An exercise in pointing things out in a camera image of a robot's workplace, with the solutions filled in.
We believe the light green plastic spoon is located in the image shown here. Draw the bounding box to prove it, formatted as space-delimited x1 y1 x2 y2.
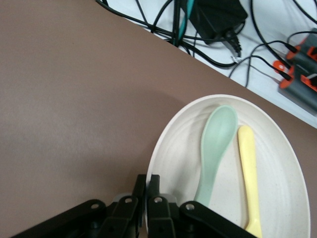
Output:
193 105 239 208

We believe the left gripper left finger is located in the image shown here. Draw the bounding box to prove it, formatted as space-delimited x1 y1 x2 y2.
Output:
9 174 147 238

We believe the yellow plastic fork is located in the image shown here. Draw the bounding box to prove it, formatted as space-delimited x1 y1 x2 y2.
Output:
237 125 263 238

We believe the grey orange device box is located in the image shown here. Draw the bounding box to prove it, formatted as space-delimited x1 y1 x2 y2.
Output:
272 59 317 111
286 27 317 63

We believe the brown table mat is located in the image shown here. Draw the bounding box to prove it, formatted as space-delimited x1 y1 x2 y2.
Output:
0 0 317 238

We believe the cream round plate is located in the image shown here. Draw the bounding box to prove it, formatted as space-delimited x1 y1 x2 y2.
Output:
146 94 312 238

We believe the teal cable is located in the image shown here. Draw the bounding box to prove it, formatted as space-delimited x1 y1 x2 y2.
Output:
176 0 195 41

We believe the black cable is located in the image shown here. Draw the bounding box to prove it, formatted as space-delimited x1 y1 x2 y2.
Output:
228 55 292 88
95 0 239 68
250 0 299 53

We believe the black power adapter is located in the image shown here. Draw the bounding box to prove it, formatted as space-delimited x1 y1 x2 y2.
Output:
188 0 248 46

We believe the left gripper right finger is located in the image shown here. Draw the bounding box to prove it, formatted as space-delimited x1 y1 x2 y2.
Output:
147 174 258 238

